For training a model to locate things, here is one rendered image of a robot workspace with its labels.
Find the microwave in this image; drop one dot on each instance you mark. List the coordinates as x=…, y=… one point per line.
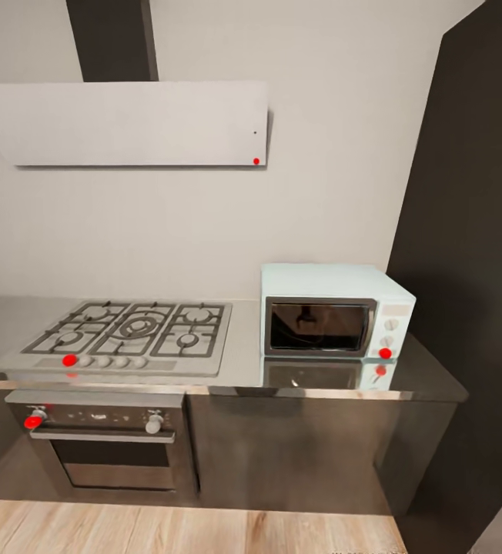
x=333, y=310

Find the fridge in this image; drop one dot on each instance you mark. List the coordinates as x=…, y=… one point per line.
x=447, y=252

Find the range hood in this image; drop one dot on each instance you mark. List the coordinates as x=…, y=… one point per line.
x=121, y=114

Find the oven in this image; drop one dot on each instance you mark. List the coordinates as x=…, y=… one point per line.
x=111, y=445

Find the burner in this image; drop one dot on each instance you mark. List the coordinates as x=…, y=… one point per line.
x=131, y=337

